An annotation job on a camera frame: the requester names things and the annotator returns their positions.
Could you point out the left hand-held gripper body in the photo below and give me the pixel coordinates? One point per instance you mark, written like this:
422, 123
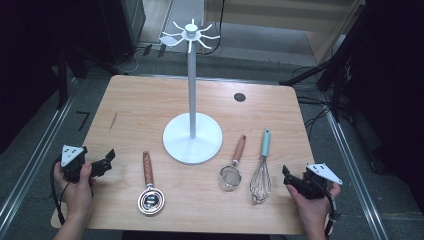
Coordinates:
71, 168

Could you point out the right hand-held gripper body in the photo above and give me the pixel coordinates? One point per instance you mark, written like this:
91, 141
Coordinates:
313, 185

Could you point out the white utensil rack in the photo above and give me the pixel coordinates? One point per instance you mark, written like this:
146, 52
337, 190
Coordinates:
192, 140

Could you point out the person's right hand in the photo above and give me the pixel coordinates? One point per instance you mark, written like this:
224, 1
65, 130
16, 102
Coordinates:
315, 210

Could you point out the person's left hand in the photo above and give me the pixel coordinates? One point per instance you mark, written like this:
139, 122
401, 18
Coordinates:
77, 196

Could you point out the black round table grommet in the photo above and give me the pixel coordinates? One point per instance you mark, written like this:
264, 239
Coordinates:
239, 97

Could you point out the black metal stand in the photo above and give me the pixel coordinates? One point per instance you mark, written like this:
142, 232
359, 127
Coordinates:
336, 66

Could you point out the dark cabinet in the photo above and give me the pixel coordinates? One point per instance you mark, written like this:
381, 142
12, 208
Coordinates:
123, 30

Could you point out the white paper tag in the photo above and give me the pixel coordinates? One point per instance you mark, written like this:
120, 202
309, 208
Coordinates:
168, 40

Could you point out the metal floor rail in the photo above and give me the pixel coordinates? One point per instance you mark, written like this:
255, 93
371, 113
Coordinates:
36, 156
356, 176

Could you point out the black upright post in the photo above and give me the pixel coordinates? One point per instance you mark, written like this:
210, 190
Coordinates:
62, 80

